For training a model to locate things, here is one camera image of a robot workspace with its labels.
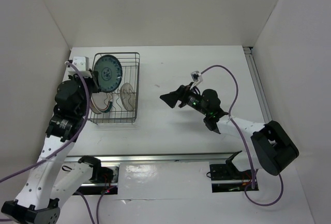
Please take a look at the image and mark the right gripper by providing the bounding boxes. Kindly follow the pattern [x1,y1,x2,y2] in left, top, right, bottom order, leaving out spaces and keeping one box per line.
[160,82,209,116]

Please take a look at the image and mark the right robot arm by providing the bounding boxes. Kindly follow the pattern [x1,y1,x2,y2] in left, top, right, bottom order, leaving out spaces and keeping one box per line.
[160,85,299,178]

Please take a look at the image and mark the white plate teal red rim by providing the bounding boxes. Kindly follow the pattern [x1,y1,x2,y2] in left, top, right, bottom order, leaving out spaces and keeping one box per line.
[91,92,113,114]

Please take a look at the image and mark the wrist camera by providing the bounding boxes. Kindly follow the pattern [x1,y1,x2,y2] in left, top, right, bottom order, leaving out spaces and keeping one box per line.
[68,56,92,78]
[191,71,203,88]

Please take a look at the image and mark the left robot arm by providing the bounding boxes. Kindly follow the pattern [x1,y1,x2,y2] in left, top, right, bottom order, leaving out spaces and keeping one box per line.
[1,72,102,223]

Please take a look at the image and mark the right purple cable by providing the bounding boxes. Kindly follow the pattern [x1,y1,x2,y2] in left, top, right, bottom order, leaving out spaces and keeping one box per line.
[200,65,284,207]

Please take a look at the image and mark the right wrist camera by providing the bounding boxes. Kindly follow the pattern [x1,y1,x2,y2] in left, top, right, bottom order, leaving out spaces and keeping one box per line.
[191,71,203,88]

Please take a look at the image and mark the blue floral plate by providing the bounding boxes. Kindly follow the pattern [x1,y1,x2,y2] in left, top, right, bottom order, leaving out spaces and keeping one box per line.
[93,55,123,93]

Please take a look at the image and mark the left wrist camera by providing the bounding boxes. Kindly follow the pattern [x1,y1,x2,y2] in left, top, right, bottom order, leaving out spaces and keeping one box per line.
[68,56,92,78]

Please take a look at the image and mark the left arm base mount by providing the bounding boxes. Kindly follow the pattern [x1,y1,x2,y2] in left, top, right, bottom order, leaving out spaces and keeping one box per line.
[62,155,119,196]

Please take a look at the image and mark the aluminium rail frame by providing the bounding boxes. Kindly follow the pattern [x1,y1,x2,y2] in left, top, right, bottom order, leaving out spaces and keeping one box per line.
[70,46,271,156]

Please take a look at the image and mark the clear glass plate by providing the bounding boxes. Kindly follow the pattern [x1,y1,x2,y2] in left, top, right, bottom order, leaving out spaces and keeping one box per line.
[119,83,136,112]

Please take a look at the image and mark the orange sunburst plate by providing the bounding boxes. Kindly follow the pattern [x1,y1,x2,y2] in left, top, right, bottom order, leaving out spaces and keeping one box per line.
[89,99,101,114]

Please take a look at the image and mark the grey wire dish rack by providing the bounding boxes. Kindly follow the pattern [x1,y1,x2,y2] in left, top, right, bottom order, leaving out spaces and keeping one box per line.
[88,52,140,124]

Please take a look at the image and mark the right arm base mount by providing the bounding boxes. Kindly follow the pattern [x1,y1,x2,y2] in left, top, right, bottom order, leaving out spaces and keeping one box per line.
[206,152,252,193]

